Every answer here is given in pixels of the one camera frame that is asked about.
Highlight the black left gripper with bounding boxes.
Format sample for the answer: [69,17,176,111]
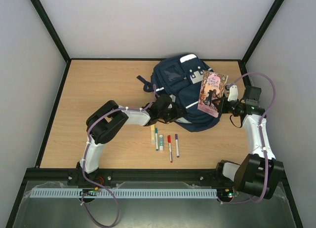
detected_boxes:
[159,104,188,123]

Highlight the illustrated book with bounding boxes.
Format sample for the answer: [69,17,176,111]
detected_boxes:
[197,71,228,118]

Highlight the navy blue student backpack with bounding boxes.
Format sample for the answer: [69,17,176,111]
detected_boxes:
[137,53,220,132]

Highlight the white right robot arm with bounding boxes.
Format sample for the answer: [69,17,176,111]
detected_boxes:
[213,85,284,202]

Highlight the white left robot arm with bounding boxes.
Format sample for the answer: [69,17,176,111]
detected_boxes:
[79,94,187,174]

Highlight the green marker pen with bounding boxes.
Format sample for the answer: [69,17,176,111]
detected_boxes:
[155,127,159,151]

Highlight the yellow highlighter pen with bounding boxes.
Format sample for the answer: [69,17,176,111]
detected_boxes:
[150,124,156,145]

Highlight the white glue stick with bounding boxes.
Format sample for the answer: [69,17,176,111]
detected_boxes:
[159,134,164,151]

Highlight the red marker pen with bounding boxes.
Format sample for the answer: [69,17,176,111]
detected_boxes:
[167,135,173,163]

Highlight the purple marker pen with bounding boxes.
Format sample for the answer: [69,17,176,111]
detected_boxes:
[175,134,180,158]

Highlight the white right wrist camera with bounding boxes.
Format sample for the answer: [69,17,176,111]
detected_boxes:
[228,85,238,102]

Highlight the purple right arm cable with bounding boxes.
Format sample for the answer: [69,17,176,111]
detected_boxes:
[218,72,277,205]

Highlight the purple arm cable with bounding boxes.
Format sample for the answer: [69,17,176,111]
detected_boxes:
[80,84,158,228]
[218,72,277,205]

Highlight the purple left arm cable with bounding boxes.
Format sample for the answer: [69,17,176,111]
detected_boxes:
[80,84,158,228]

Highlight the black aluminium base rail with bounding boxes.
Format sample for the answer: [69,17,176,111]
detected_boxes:
[23,168,233,188]

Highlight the light blue cable duct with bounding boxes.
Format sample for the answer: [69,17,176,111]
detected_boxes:
[30,188,218,199]

